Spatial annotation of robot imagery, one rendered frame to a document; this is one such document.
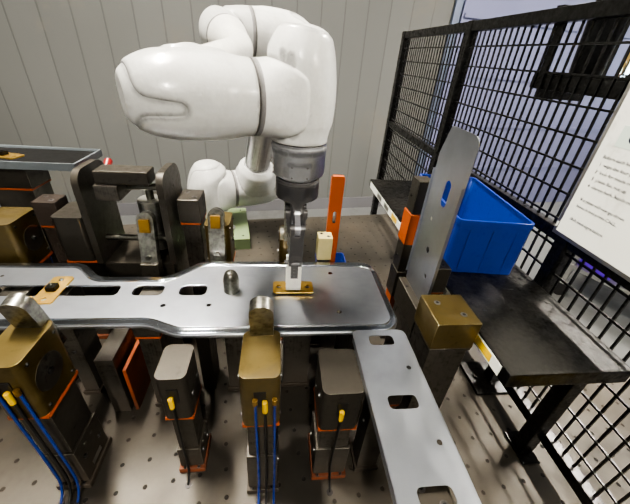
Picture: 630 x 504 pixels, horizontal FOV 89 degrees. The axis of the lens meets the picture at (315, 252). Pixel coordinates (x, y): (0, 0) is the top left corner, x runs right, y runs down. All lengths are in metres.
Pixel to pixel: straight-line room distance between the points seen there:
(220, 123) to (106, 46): 2.79
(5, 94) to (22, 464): 2.93
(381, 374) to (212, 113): 0.45
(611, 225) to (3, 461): 1.22
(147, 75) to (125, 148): 2.89
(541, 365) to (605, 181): 0.35
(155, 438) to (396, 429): 0.54
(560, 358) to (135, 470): 0.81
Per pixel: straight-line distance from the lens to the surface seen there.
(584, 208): 0.80
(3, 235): 0.94
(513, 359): 0.64
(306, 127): 0.50
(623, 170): 0.76
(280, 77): 0.48
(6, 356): 0.63
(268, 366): 0.49
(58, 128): 3.44
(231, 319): 0.62
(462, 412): 0.96
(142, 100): 0.46
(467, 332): 0.62
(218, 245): 0.80
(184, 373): 0.57
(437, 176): 0.66
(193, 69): 0.45
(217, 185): 1.35
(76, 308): 0.74
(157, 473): 0.83
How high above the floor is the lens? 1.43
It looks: 32 degrees down
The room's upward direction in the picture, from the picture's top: 5 degrees clockwise
